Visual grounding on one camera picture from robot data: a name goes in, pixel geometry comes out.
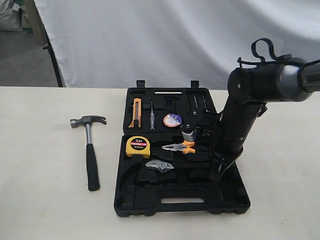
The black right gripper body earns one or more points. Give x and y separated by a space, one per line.
236 121

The electrical tape roll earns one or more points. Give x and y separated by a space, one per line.
172 120

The adjustable wrench black handle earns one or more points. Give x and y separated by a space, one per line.
159 165

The yellow tape measure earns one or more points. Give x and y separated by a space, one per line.
138 145

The steel claw hammer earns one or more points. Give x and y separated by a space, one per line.
93 182

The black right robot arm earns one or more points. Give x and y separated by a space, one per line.
249 91

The black plastic tool case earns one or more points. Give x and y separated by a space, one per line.
188 187

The small yellow black screwdriver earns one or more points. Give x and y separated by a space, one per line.
205 104

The large yellow black screwdriver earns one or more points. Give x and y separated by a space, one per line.
193 104

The clear voltage tester screwdriver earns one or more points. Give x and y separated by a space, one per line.
152 116

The orange utility knife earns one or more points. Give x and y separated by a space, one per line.
136 121

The white backdrop cloth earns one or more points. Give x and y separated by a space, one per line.
168 43

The black backdrop stand pole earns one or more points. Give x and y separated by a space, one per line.
49 48

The green white bag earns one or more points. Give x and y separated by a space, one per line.
25 22

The grey sack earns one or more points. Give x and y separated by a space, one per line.
10 17

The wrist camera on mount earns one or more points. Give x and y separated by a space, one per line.
203 124

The orange handled pliers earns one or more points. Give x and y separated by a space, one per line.
185 147

